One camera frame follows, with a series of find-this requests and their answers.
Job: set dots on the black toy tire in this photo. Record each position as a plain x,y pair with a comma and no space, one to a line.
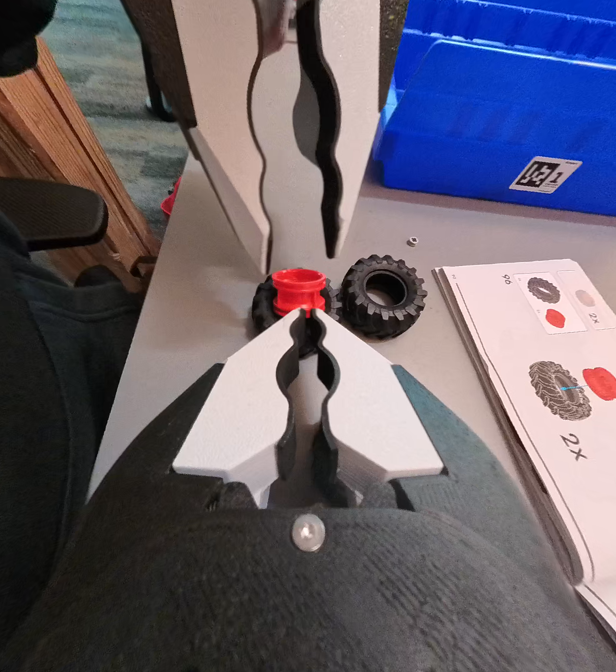
260,309
355,304

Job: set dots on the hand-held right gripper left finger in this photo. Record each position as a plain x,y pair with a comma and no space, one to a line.
234,409

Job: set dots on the wooden cabinet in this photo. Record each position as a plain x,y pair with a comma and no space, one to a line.
50,141

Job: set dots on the black chair armrest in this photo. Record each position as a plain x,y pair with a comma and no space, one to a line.
50,210

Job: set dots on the blue plastic bin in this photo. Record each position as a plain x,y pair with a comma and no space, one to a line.
470,131

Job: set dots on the grey desk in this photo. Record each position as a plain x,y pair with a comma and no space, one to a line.
392,225

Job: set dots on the person's dark clothing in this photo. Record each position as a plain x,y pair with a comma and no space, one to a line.
24,420

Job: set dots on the red toy wheel rim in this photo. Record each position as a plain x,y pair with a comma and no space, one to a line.
297,291

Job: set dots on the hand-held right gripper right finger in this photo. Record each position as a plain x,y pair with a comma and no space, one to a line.
381,414

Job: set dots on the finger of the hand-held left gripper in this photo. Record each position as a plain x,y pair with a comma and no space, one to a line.
355,78
213,78

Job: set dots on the red plastic piece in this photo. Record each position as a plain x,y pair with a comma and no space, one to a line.
170,199

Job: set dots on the dark cloth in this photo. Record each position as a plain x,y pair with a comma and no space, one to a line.
3,31

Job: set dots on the black metal leg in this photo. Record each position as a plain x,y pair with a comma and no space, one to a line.
155,78

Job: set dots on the white instruction booklet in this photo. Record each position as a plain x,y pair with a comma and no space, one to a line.
549,472

